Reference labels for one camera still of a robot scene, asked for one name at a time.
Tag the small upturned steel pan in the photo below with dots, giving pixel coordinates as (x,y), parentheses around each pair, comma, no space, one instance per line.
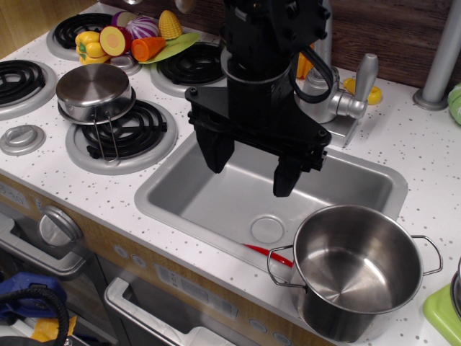
(95,94)

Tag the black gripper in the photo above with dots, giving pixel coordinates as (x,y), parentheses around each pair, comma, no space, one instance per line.
(258,110)

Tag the yellow toy corn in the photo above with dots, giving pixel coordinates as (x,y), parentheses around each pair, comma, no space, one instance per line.
(169,26)

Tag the yellow toy lemon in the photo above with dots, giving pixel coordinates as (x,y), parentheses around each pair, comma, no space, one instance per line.
(374,96)

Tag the green tray bottom right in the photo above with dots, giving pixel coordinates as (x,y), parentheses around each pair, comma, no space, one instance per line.
(440,313)

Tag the grey vertical pole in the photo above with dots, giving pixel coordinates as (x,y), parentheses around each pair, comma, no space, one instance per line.
(433,95)

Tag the halved red toy fruit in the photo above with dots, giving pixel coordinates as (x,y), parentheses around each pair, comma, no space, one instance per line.
(115,41)

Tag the purple toy cabbage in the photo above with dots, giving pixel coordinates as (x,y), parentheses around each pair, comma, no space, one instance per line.
(142,27)

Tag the blue clamp tool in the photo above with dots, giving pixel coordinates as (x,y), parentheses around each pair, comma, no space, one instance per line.
(31,295)

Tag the large steel pot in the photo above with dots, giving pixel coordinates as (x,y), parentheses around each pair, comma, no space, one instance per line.
(353,269)

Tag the green object right edge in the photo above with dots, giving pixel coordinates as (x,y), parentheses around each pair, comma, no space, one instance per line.
(454,103)

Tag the grey toy sink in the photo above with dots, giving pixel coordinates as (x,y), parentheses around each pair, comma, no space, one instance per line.
(236,210)

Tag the steel object right edge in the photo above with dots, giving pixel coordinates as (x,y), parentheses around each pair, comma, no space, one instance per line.
(455,291)

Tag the grey dishwasher door handle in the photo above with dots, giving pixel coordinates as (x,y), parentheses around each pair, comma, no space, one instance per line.
(114,298)

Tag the grey centre stove knob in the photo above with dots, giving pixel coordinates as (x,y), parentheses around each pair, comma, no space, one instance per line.
(126,63)

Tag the back left stove burner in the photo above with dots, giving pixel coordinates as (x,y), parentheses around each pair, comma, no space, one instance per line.
(61,39)

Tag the orange toy behind faucet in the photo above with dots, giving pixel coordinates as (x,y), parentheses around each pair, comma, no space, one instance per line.
(303,66)

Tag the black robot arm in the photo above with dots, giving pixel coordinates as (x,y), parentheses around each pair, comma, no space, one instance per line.
(268,62)

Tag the silver oven dial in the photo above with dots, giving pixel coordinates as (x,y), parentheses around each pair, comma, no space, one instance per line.
(56,228)

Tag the front right stove burner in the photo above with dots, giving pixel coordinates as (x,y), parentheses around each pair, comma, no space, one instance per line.
(139,139)

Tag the stove burner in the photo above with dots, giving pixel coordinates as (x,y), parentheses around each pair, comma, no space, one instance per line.
(198,65)
(139,139)
(61,39)
(25,87)

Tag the front left stove burner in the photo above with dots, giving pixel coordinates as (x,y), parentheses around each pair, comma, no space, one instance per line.
(25,87)

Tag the orange toy carrot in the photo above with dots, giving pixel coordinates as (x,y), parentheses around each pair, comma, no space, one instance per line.
(146,48)

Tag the grey oven door handle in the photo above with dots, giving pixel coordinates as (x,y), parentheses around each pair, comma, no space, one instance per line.
(68,267)

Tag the silver toy faucet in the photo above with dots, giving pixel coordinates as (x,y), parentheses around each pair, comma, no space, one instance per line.
(341,111)

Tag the purple toy onion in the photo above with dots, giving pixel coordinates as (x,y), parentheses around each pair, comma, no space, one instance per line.
(121,19)

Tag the green toy plate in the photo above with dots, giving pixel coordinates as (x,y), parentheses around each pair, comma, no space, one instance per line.
(175,46)

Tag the yellow toy bell pepper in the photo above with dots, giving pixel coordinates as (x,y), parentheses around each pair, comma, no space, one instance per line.
(89,49)

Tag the back right stove burner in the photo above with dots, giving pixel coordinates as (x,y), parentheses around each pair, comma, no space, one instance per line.
(198,65)

